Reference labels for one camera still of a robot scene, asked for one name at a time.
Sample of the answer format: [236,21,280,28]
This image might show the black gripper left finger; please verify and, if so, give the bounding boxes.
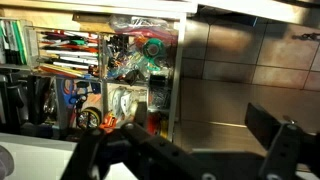
[60,101,214,180]

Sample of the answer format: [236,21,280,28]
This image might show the round colourful tin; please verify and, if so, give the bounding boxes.
[76,107,101,129]

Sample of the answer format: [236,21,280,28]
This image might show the blue handled scissors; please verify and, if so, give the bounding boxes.
[61,80,89,106]

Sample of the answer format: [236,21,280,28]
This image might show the clear drawer organizer with supplies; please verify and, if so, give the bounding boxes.
[1,16,180,141]

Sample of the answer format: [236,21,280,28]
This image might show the green tape dispenser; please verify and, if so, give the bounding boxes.
[142,38,166,65]

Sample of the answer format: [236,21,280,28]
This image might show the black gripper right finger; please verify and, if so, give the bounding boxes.
[245,103,320,180]

